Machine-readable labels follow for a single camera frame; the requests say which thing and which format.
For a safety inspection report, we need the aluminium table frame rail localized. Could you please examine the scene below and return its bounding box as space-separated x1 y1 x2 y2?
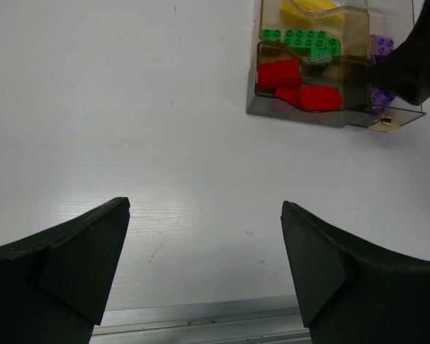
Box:
90 295 311 343

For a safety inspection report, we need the clear plastic bin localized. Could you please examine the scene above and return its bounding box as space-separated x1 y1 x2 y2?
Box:
252 0 416 37

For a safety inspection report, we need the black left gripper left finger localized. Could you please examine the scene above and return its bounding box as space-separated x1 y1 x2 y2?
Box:
0 197 130 343

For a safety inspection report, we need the small green lego brick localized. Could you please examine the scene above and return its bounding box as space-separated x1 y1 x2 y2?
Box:
261 29 282 42

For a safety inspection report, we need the purple arch lego brick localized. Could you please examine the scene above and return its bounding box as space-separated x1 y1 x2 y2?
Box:
371 87 396 107

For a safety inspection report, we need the red arch lego brick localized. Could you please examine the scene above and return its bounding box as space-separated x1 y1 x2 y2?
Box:
257 59 303 90

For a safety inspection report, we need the green lego plate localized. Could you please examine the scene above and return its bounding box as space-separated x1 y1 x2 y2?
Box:
282 29 328 51

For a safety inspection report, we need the dark grey plastic bin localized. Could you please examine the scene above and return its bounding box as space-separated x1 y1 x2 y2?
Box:
246 46 371 128

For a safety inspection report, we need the purple square lego brick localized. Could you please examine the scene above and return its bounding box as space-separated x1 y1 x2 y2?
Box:
370 34 395 55

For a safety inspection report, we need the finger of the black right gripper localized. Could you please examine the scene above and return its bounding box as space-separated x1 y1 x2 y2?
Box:
363 1 430 105

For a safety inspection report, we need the yellow lego plate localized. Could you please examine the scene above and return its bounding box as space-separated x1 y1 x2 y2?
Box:
280 0 345 24

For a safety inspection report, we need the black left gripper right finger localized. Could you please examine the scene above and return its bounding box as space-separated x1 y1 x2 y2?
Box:
281 201 430 343

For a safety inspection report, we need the green square lego brick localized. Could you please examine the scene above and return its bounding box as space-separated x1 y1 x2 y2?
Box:
306 37 342 59

